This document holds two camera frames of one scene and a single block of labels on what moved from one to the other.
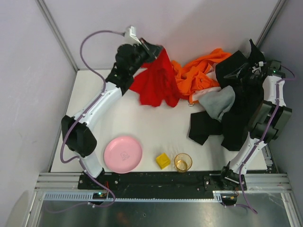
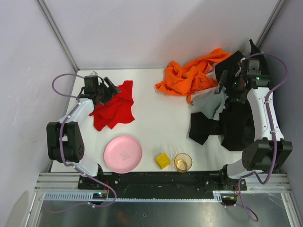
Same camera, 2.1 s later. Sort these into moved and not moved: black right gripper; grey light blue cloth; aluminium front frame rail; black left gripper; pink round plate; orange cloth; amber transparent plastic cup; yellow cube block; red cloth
Moved: black right gripper; grey light blue cloth; red cloth; black left gripper
Not moved: yellow cube block; aluminium front frame rail; amber transparent plastic cup; pink round plate; orange cloth
